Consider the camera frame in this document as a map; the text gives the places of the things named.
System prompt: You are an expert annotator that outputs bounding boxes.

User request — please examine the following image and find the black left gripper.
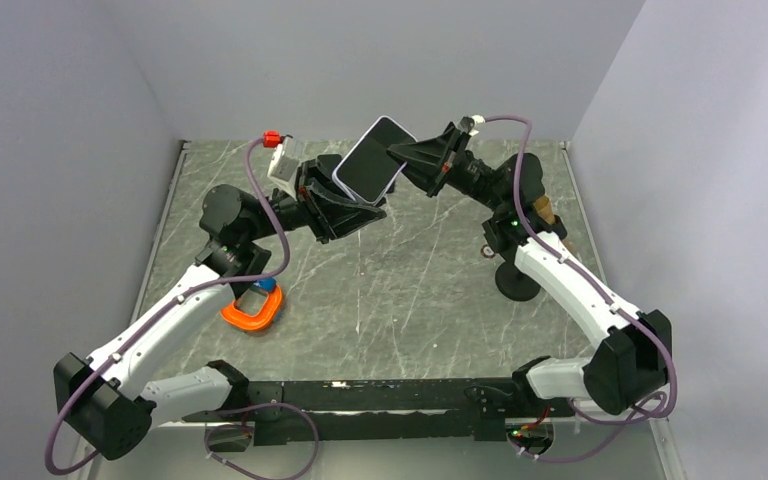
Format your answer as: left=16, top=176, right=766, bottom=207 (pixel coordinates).
left=244, top=158, right=387, bottom=244

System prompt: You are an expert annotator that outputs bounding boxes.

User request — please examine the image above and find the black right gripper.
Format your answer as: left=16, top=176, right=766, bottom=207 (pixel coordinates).
left=384, top=128, right=507, bottom=215

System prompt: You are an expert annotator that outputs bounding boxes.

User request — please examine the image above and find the black phone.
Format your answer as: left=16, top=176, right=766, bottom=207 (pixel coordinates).
left=331, top=115, right=417, bottom=205

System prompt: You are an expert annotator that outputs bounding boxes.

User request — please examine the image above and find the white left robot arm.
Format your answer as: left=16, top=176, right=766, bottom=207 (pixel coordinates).
left=53, top=154, right=400, bottom=460

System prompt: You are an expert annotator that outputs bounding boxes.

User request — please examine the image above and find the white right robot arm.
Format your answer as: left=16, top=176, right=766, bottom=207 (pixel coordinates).
left=386, top=117, right=677, bottom=418

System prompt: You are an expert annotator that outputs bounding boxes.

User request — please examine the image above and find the round poker chip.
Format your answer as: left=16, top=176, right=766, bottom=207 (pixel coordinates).
left=481, top=244, right=496, bottom=258

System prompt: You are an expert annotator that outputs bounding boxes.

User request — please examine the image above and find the blue toy brick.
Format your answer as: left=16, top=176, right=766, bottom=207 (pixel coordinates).
left=252, top=277, right=277, bottom=295

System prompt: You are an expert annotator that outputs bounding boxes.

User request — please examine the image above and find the black microphone stand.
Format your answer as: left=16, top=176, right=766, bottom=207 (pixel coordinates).
left=481, top=211, right=567, bottom=303

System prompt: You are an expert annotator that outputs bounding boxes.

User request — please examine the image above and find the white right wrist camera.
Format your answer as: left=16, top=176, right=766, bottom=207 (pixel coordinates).
left=457, top=115, right=486, bottom=137

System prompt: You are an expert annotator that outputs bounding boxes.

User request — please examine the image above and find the orange ring toy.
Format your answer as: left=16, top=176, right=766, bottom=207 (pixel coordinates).
left=220, top=284, right=285, bottom=334

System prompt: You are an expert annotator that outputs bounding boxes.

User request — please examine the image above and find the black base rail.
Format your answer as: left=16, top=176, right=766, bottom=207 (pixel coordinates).
left=184, top=377, right=573, bottom=446

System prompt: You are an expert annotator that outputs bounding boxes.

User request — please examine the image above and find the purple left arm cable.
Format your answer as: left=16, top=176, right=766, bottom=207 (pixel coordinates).
left=44, top=135, right=322, bottom=480

